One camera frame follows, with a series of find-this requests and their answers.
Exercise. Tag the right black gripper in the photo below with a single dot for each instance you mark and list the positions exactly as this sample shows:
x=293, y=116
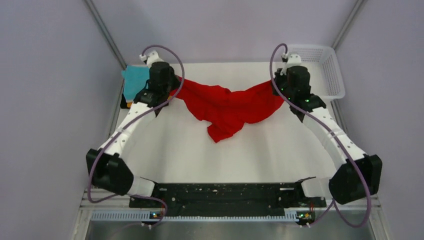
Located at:
x=279, y=76

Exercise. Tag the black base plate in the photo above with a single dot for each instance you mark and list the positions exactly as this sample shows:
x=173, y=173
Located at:
x=228, y=199

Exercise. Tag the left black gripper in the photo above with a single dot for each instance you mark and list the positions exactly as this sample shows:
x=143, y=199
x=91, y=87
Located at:
x=176, y=80

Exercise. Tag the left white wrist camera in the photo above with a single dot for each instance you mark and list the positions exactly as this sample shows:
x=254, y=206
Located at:
x=149, y=58

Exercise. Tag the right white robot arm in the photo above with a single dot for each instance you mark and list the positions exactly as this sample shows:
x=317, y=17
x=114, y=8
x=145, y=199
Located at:
x=358, y=174

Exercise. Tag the folded black t shirt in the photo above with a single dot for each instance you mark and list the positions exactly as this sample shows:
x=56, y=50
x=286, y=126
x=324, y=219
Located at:
x=123, y=103

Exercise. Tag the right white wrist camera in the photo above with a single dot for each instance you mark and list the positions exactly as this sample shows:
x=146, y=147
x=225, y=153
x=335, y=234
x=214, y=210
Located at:
x=291, y=59

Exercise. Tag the red t shirt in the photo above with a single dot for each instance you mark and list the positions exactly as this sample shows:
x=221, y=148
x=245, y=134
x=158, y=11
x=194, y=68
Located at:
x=228, y=111

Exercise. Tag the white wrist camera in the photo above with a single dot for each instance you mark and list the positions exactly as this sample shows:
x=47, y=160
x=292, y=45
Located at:
x=149, y=58
x=291, y=59

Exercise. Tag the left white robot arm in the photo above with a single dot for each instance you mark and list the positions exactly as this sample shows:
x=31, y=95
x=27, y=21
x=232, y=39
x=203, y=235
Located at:
x=108, y=165

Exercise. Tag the folded teal t shirt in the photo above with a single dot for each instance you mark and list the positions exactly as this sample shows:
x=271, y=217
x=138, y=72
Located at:
x=135, y=78

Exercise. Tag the white plastic basket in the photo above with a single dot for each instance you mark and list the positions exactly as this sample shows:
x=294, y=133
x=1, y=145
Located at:
x=325, y=75

